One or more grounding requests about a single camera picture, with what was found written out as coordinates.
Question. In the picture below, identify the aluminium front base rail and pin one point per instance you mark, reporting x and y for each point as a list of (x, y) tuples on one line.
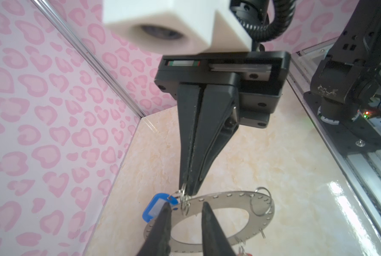
[(359, 159)]

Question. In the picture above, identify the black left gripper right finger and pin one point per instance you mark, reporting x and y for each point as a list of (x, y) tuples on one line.
[(214, 241)]

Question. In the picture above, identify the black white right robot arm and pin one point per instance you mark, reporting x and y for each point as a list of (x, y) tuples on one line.
[(348, 77)]

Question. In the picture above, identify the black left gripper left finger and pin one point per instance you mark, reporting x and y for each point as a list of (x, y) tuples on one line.
[(157, 242)]

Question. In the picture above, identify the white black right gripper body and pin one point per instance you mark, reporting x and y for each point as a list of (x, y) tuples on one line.
[(258, 76)]

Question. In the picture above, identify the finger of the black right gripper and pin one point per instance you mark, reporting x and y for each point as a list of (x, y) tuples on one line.
[(217, 121), (189, 108)]

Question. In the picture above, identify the aluminium right back corner post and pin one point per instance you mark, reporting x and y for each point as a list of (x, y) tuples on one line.
[(67, 32)]

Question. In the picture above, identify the split ring gripped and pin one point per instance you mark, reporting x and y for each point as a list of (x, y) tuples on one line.
[(184, 200)]

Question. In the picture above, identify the blue key tag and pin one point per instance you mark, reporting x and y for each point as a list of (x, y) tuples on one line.
[(156, 204)]

